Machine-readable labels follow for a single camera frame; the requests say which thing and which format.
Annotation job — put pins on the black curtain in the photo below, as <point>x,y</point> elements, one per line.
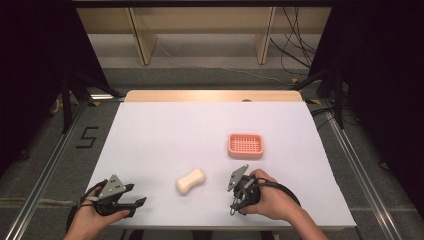
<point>383,83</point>
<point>30,66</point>

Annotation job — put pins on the wooden table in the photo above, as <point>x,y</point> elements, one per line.
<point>200,96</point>

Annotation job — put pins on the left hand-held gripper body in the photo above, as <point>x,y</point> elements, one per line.
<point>112,188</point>

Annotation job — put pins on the yellow tape piece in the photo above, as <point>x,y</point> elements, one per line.
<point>96,104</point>
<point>295,80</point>
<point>315,101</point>

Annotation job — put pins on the black metal stand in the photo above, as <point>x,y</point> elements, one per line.
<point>339,100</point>
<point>66,103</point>

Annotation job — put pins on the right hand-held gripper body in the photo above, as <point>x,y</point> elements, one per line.
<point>245,191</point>

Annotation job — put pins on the white paper sheet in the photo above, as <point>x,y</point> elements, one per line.
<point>166,140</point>

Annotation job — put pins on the person's right hand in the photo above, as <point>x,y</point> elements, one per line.
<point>275,200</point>

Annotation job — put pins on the person's left hand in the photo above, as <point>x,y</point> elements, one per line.
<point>89,218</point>

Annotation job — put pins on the wooden shelf unit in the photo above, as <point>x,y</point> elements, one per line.
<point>143,40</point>

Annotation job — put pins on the pink soap dish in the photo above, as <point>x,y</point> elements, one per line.
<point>245,145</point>

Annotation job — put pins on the aluminium floor rail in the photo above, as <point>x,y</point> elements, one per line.
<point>358,166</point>
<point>50,163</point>

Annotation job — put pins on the cream soap bar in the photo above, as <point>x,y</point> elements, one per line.
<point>190,180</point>

